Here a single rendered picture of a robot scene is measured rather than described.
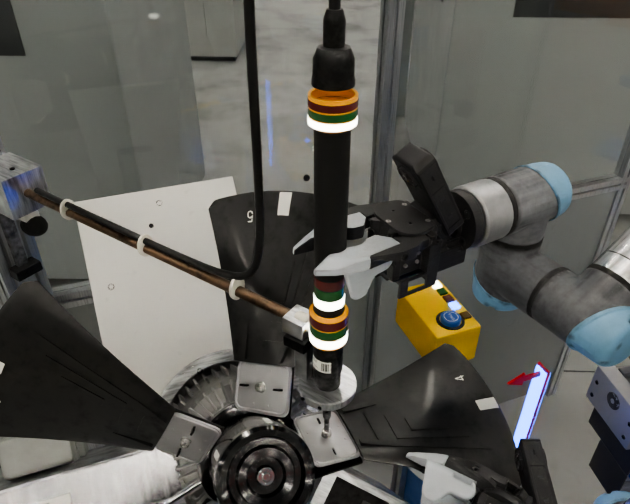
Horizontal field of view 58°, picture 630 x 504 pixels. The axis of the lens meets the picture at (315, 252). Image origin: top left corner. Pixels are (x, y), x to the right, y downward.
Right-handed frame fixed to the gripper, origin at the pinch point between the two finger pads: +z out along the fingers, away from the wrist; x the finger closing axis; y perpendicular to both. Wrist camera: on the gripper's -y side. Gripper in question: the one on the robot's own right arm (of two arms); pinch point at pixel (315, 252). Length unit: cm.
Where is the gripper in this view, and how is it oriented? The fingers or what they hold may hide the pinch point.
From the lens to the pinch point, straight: 56.5
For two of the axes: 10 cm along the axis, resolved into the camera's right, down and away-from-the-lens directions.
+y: -0.1, 8.2, 5.7
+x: -5.1, -4.9, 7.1
